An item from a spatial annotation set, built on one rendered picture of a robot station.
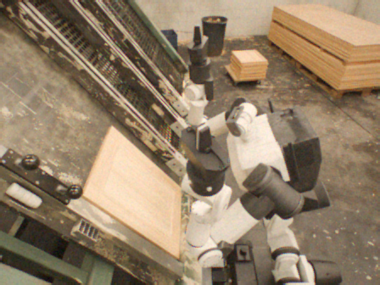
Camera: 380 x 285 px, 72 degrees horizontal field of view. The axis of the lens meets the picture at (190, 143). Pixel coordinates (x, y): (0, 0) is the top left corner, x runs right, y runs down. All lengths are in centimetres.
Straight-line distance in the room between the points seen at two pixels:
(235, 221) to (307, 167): 33
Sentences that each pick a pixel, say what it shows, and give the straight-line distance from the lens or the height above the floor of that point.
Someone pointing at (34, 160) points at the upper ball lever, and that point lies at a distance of 66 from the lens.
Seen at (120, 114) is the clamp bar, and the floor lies 129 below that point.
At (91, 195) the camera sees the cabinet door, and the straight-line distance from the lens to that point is 90.
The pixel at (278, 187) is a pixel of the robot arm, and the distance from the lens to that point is 79.
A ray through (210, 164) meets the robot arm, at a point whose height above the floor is 157.
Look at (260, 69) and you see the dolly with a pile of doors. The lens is 432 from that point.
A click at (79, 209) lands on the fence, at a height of 130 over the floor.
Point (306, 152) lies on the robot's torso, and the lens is 93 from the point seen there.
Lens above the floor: 191
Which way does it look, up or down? 39 degrees down
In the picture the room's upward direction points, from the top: straight up
